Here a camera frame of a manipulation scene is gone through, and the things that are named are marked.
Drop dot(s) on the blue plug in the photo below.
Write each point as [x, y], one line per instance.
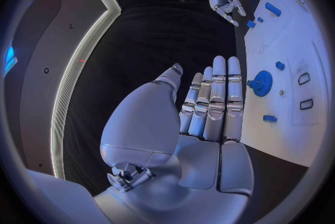
[269, 118]
[251, 24]

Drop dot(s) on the glowing light bar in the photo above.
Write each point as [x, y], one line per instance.
[10, 56]

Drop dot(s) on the blue gear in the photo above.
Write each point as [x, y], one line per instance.
[261, 85]

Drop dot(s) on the small blue knob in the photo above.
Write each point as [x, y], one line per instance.
[250, 84]

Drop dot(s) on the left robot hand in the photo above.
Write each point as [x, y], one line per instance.
[157, 123]

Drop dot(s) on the long blue peg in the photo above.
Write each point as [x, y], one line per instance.
[273, 9]

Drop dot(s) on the small blue peg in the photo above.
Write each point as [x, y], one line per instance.
[260, 19]

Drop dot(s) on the white task board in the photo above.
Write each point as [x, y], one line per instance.
[282, 140]

